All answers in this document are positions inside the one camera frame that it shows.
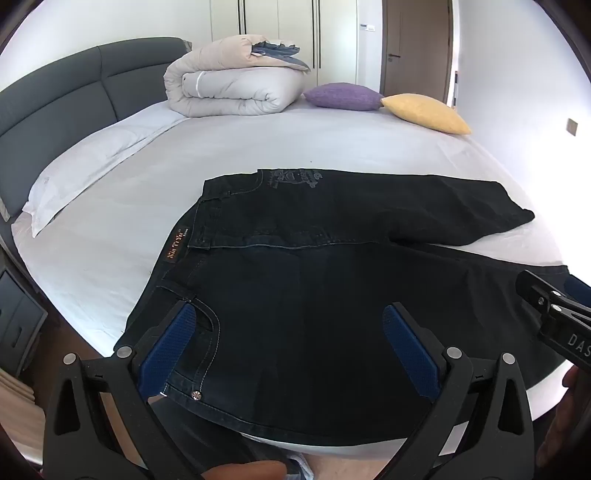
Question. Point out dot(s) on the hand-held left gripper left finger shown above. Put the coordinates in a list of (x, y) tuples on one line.
[(168, 346)]

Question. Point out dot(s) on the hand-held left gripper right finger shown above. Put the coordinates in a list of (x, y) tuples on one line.
[(411, 355)]

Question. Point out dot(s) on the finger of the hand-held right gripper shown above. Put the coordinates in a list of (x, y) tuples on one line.
[(531, 286), (579, 287)]

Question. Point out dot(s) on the black denim pants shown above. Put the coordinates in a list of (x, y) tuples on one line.
[(323, 295)]

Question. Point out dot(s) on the person's right hand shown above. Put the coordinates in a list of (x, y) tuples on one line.
[(570, 410)]

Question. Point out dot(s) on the dark nightstand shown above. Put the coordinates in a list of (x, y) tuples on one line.
[(21, 314)]

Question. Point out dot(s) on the beige curtain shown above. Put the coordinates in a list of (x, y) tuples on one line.
[(16, 387)]

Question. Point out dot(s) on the yellow cushion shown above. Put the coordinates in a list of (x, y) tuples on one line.
[(425, 113)]

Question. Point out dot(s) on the white pillow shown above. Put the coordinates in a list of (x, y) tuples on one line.
[(92, 157)]

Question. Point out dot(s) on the white bed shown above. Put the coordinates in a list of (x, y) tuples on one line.
[(323, 134)]

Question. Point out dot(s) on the folded beige duvet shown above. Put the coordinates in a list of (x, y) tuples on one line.
[(231, 92)]

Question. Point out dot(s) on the purple cushion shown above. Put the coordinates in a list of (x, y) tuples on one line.
[(344, 96)]

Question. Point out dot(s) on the brown wooden door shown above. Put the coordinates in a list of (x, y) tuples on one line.
[(415, 37)]

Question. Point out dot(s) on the grey padded headboard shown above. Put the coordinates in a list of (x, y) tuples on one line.
[(55, 87)]

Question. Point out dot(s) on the folded blue denim garment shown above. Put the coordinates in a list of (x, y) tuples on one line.
[(281, 53)]

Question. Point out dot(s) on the white wardrobe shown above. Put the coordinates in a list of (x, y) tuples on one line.
[(337, 37)]

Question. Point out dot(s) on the grey wall switch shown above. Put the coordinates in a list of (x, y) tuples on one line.
[(573, 127)]

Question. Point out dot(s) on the white wall control panel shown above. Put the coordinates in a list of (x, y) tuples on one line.
[(368, 26)]

